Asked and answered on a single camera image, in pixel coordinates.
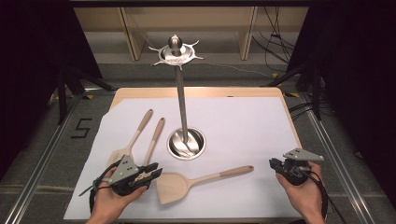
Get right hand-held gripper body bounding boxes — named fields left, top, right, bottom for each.
left=279, top=147, right=325, bottom=187

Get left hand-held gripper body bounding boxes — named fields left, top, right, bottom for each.
left=107, top=154, right=153, bottom=197

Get beige solid turner spatula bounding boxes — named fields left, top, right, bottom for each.
left=156, top=164, right=255, bottom=205

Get beige perforated skimmer spoon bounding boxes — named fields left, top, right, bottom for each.
left=136, top=117, right=166, bottom=183

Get steel utensil rack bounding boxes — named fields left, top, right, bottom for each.
left=148, top=34, right=207, bottom=161

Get beige slotted turner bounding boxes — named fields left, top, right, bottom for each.
left=106, top=108, right=154, bottom=169

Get person's left hand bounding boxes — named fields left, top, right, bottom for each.
left=92, top=181, right=149, bottom=220

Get person's right hand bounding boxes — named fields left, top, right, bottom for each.
left=276, top=161, right=327, bottom=219

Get white table mat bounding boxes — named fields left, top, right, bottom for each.
left=64, top=96, right=303, bottom=220

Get black tripod stand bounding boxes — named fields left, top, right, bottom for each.
left=55, top=63, right=116, bottom=125
left=261, top=59, right=323, bottom=120

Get black curtain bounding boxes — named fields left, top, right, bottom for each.
left=0, top=0, right=104, bottom=183
left=286, top=0, right=396, bottom=200

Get light wooden shelf unit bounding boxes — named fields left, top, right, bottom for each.
left=73, top=7, right=309, bottom=62

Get right hand-held gripper black cable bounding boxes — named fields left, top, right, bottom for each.
left=295, top=166, right=348, bottom=224

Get aluminium floor rail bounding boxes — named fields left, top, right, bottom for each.
left=3, top=94, right=83, bottom=224
left=299, top=92, right=373, bottom=224

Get black floor cables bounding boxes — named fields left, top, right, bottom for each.
left=288, top=99, right=335, bottom=120

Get white floor cable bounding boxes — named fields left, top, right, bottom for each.
left=202, top=61, right=276, bottom=79

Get black floor cable bundle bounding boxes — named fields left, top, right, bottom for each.
left=251, top=7, right=297, bottom=74

